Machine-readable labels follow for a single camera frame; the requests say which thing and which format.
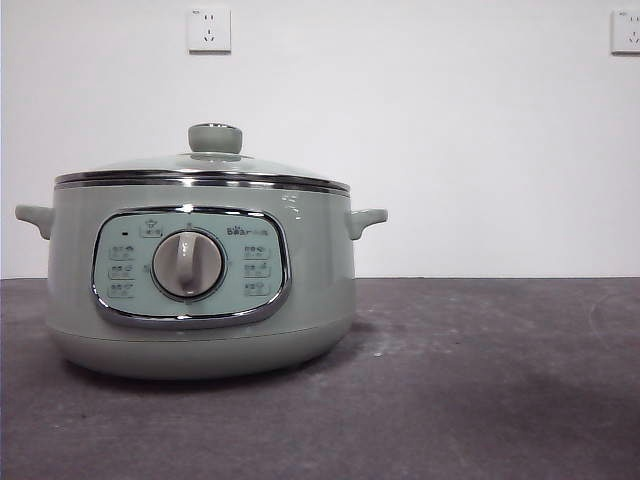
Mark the pale green electric cooking pot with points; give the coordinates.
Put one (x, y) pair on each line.
(320, 260)

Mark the white wall socket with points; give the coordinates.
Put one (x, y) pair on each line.
(210, 30)
(626, 32)

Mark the glass lid with green knob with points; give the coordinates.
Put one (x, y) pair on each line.
(215, 137)

